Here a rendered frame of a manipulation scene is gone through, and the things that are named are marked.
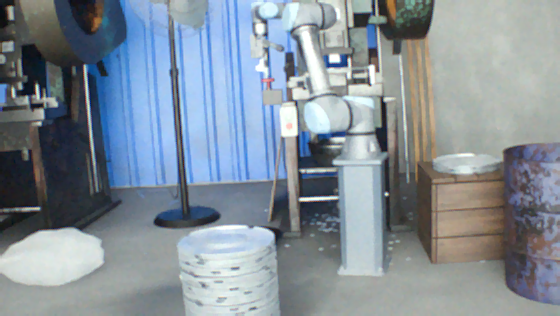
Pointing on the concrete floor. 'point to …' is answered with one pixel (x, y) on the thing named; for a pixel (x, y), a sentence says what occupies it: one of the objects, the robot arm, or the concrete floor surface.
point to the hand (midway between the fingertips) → (267, 75)
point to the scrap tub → (532, 221)
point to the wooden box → (460, 214)
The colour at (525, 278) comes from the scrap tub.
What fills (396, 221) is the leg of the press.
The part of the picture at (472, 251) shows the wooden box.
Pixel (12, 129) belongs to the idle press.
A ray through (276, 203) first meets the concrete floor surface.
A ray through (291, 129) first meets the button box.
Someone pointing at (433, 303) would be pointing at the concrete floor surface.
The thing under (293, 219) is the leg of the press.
